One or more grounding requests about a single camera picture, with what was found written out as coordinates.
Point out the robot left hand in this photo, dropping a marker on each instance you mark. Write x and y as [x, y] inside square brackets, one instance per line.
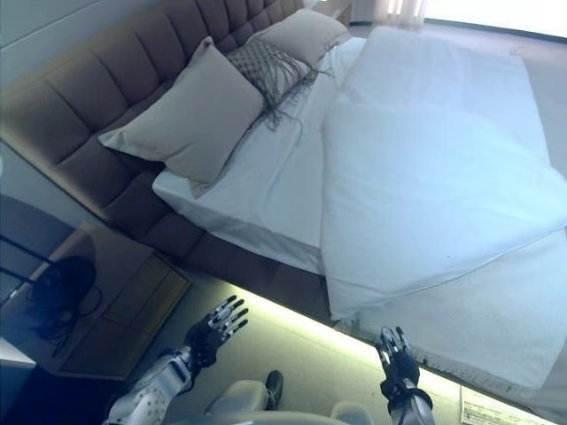
[212, 336]

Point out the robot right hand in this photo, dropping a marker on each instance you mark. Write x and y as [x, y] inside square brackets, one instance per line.
[398, 367]

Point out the white duvet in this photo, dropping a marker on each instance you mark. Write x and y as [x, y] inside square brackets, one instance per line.
[434, 168]

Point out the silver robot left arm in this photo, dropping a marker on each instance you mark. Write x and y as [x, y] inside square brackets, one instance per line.
[150, 389]

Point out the white fitted bed sheet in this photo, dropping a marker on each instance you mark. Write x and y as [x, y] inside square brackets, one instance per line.
[266, 177]

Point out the silver robot right leg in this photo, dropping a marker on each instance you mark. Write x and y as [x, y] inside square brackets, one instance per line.
[354, 414]

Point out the silver robot leg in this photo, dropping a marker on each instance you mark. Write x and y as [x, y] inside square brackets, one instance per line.
[354, 414]
[248, 398]

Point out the silver robot left leg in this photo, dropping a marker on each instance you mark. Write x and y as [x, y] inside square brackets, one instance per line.
[248, 398]

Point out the white printed paper sheet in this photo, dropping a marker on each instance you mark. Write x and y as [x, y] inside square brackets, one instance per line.
[480, 405]

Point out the wooden nightstand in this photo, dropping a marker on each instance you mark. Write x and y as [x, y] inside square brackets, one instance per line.
[128, 301]
[334, 9]

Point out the large beige pillow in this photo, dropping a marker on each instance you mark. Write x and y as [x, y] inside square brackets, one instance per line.
[301, 33]
[190, 119]

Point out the brown tufted headboard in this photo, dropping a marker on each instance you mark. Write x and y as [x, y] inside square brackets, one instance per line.
[111, 88]

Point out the macrame fringed cushion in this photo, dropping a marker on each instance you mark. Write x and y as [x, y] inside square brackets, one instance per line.
[270, 71]

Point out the sheer window curtain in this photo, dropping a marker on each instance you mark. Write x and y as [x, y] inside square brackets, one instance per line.
[407, 9]

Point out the brown upholstered bed frame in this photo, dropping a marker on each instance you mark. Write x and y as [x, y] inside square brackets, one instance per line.
[248, 261]

